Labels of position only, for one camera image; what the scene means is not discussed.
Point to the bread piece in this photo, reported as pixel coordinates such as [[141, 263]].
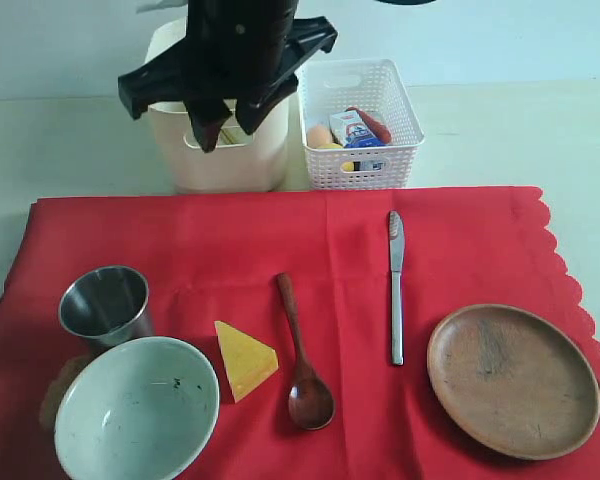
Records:
[[57, 389]]

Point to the wooden chopstick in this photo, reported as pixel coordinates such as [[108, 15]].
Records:
[[227, 138]]

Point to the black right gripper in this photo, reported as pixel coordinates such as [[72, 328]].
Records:
[[245, 51]]

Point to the white perforated plastic basket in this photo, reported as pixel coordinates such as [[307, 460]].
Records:
[[375, 86]]

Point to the brown egg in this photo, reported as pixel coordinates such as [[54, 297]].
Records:
[[318, 136]]

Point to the cream plastic bin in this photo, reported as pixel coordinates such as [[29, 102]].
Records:
[[256, 164]]

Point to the silver table knife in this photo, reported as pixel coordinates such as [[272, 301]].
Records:
[[396, 252]]

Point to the white ceramic bowl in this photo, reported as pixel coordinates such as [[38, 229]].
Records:
[[143, 410]]

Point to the steel cup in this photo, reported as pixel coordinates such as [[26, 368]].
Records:
[[106, 307]]

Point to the brown wooden plate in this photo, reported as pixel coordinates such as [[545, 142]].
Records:
[[513, 381]]

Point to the dark wooden spoon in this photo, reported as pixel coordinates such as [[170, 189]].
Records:
[[311, 405]]

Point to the red tablecloth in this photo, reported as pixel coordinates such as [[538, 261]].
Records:
[[214, 258]]

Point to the red sausage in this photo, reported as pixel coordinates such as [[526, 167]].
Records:
[[375, 126]]

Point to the yellow cheese wedge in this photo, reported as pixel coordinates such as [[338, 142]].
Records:
[[247, 361]]

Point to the yellow lemon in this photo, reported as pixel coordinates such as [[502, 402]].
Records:
[[330, 146]]

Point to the blue white milk carton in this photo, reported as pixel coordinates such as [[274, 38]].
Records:
[[351, 131]]

